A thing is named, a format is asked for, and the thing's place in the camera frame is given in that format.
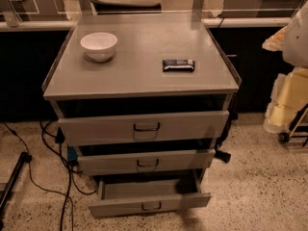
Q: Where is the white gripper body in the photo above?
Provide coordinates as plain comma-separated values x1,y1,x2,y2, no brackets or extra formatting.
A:
263,67,308,134

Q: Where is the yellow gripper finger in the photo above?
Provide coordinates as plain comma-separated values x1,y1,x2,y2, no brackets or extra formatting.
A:
262,27,287,52

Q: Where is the grey bottom drawer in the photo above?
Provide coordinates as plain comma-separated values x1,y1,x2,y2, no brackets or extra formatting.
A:
89,176,211,218

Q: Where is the grey drawer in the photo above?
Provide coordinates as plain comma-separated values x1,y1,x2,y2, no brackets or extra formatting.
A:
78,149,215,176
59,111,229,146
89,176,211,218

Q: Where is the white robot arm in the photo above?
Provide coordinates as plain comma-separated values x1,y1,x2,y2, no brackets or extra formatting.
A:
262,2,308,134

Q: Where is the grey top drawer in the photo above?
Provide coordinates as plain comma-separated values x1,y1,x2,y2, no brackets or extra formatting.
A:
59,111,229,146

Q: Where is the grey drawer cabinet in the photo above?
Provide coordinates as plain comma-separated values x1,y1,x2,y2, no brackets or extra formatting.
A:
41,11,243,191

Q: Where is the grey middle drawer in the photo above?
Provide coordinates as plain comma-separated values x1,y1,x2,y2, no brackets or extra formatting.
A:
78,149,215,176

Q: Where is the wheeled cart base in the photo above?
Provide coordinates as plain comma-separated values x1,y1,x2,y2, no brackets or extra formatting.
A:
278,104,308,147

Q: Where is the black power plug right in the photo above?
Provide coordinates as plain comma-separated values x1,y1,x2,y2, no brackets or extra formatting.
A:
215,150,231,163

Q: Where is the white ceramic bowl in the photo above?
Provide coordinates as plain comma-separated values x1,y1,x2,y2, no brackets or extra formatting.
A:
80,32,117,62

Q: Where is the blue box behind cabinet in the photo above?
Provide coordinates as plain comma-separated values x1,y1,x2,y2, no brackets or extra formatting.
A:
67,146,78,164

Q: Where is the black floor stand bar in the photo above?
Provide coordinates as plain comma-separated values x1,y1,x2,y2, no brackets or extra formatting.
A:
0,152,32,218

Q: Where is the black floor cable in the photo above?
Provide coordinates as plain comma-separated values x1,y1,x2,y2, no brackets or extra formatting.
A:
2,120,97,231

